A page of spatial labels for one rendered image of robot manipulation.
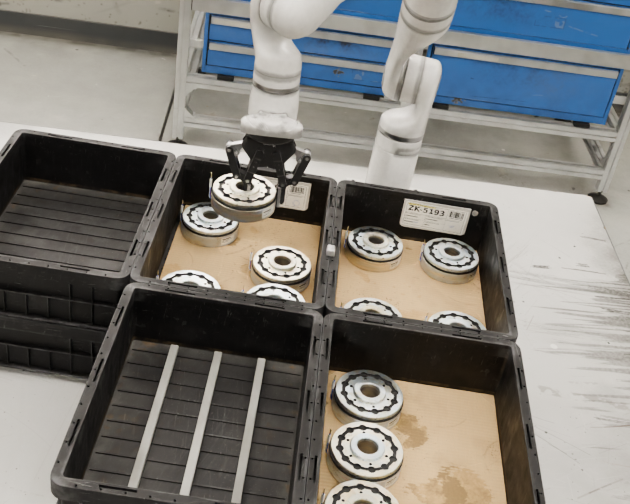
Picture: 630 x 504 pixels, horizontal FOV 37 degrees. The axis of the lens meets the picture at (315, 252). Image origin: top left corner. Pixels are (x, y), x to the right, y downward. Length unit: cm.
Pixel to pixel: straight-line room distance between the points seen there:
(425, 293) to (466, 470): 41
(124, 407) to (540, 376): 78
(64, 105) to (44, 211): 218
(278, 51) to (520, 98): 230
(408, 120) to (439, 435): 68
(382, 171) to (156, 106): 218
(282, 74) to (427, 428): 56
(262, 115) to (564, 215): 106
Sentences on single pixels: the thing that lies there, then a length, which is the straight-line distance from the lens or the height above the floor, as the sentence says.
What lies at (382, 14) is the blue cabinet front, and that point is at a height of 63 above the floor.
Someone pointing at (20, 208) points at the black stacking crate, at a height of 83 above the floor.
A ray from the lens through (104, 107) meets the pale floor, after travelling 395.
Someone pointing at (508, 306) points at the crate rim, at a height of 92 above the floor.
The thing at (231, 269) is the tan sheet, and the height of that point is 83.
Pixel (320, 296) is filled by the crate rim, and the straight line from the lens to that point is 146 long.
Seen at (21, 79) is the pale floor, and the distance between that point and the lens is 415.
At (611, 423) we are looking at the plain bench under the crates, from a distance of 176.
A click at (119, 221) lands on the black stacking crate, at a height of 83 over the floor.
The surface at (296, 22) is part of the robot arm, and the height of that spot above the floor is 132.
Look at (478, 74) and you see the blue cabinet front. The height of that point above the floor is 45.
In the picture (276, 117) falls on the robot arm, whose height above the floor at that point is 117.
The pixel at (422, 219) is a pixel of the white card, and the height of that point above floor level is 88.
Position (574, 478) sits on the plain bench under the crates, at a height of 70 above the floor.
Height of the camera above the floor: 181
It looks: 35 degrees down
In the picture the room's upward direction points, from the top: 10 degrees clockwise
